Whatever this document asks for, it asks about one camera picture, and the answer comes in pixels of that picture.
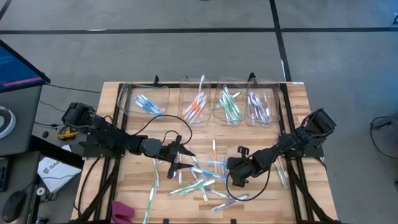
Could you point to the white round device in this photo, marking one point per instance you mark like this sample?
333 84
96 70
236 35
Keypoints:
7 124

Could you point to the white label strip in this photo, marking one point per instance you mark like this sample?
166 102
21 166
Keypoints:
298 82

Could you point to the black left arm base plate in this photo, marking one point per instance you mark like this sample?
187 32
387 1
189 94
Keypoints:
90 152

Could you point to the computer monitor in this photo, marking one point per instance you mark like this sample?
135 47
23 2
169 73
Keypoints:
15 71

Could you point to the black desk beam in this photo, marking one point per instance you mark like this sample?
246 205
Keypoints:
56 152

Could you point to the white printed booklet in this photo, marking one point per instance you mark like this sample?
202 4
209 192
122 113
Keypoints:
57 174

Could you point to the grey desk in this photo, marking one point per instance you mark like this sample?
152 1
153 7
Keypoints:
25 118

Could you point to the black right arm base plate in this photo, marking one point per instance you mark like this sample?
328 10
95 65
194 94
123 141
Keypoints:
311 153

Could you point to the clear plastic bin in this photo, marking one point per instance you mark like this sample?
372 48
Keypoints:
186 90
124 99
217 118
275 93

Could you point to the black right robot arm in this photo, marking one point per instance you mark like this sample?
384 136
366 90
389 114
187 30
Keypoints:
289 143

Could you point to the green toothbrush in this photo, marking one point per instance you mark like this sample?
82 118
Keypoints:
236 112
202 185
228 113
279 174
229 96
156 174
150 202
283 180
186 187
226 105

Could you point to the black keyboard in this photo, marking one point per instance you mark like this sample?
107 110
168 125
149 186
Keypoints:
3 174

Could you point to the black computer mouse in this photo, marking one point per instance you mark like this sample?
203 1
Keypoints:
14 205

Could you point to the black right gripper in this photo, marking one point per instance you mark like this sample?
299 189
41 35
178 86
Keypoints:
237 169

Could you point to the white tape roll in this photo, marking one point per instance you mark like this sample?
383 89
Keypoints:
38 191

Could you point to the magenta cloth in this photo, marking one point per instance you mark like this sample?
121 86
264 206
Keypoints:
121 213

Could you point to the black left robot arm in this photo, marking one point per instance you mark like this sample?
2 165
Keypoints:
118 138

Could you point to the black knob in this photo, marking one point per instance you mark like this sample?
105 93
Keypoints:
45 134

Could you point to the yellow clamp tool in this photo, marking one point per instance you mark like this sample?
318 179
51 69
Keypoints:
66 134

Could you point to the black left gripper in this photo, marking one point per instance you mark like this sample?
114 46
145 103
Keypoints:
172 152

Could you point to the grey stand foot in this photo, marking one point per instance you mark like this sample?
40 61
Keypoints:
388 121

